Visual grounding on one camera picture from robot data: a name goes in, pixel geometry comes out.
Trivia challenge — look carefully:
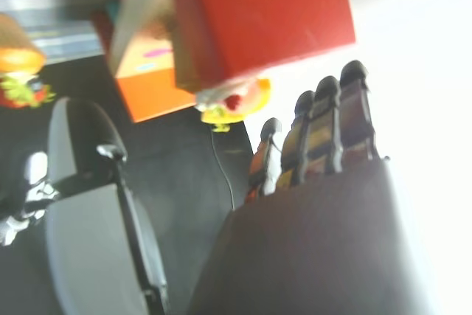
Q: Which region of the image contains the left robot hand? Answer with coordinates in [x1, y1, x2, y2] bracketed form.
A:
[44, 59, 433, 315]

